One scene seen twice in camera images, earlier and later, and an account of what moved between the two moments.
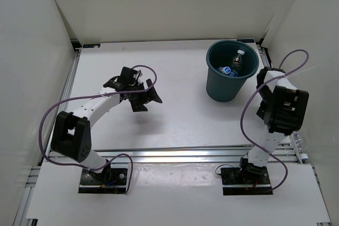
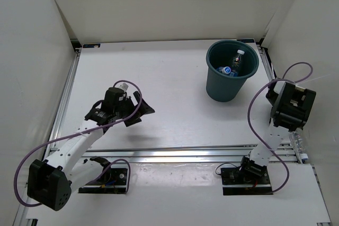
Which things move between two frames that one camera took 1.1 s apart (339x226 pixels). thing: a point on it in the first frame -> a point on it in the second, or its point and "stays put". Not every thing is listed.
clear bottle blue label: [236, 64] stays put
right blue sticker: [246, 41] stays put
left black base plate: [117, 183] stays put
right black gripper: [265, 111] -> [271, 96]
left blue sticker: [91, 45] stays put
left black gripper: [139, 106] -> [144, 109]
